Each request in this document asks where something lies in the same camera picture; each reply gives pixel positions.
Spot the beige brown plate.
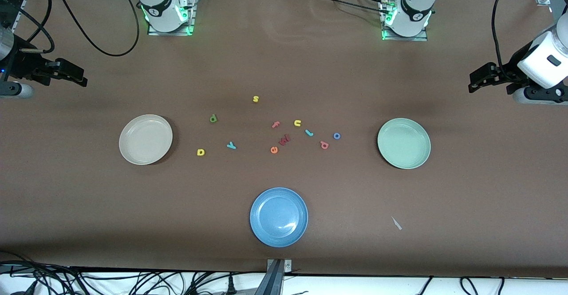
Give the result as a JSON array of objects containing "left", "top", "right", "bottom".
[{"left": 118, "top": 114, "right": 174, "bottom": 166}]

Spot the pale green plate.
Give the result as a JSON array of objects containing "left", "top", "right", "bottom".
[{"left": 377, "top": 118, "right": 432, "bottom": 170}]

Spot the brown table mat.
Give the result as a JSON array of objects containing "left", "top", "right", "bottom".
[{"left": 0, "top": 0, "right": 568, "bottom": 279}]

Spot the blue plate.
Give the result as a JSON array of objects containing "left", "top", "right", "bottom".
[{"left": 249, "top": 187, "right": 309, "bottom": 248}]

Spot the short black right arm cable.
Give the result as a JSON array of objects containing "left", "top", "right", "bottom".
[{"left": 13, "top": 0, "right": 56, "bottom": 55}]

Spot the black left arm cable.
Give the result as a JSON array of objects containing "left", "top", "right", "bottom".
[{"left": 492, "top": 0, "right": 513, "bottom": 76}]

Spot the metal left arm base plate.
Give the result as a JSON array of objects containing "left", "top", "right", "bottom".
[{"left": 381, "top": 0, "right": 429, "bottom": 42}]

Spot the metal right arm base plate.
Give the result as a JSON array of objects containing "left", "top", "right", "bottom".
[{"left": 148, "top": 0, "right": 197, "bottom": 36}]

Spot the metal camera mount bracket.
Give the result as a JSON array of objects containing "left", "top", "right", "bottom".
[{"left": 255, "top": 259, "right": 293, "bottom": 295}]

